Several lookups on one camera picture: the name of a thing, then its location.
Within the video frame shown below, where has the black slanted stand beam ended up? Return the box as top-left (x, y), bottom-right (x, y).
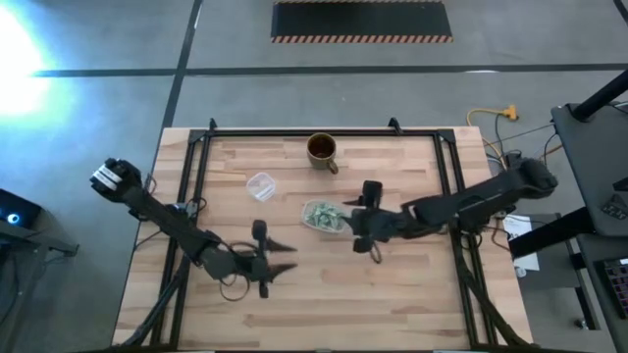
top-left (508, 208), bottom-right (598, 260)

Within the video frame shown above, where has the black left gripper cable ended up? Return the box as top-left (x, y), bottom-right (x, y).
top-left (219, 239), bottom-right (252, 302)

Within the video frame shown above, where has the black metal table frame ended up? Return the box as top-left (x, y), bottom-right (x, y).
top-left (117, 117), bottom-right (529, 353)

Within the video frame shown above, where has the white paper sheet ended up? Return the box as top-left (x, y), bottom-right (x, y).
top-left (502, 215), bottom-right (541, 274)

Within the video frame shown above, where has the dark grey lower desk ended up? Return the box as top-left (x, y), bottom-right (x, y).
top-left (576, 232), bottom-right (628, 353)

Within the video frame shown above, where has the orange floor cable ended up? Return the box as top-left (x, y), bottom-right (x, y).
top-left (539, 143), bottom-right (565, 163)

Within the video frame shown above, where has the grey metal stand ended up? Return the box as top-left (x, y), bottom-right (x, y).
top-left (0, 220), bottom-right (79, 353)

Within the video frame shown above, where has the grey side desk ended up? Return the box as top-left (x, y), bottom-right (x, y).
top-left (549, 101), bottom-right (628, 237)

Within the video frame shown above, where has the small clear plastic container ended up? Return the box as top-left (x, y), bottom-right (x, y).
top-left (245, 171), bottom-right (277, 202)

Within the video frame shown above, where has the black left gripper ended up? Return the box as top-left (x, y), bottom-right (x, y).
top-left (208, 219), bottom-right (299, 300)

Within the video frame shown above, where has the yellow extension cord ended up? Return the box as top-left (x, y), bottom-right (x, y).
top-left (465, 103), bottom-right (520, 166)

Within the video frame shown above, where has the brown ceramic mug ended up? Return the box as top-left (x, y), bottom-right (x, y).
top-left (306, 131), bottom-right (340, 177)

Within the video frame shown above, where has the keyboard with lit keys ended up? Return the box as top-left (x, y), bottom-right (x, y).
top-left (596, 257), bottom-right (628, 320)

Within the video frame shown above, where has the black stand pole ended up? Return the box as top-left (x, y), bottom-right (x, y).
top-left (571, 68), bottom-right (628, 123)

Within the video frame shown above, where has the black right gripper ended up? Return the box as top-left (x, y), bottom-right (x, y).
top-left (340, 179), bottom-right (411, 255)

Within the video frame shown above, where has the black device with blue light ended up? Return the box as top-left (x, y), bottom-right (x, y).
top-left (0, 188), bottom-right (43, 230)

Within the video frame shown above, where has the large clear plastic container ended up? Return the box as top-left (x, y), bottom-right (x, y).
top-left (300, 198), bottom-right (350, 235)

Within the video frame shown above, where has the black hazard-striped floor mat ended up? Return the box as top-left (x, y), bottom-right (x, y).
top-left (270, 0), bottom-right (453, 44)

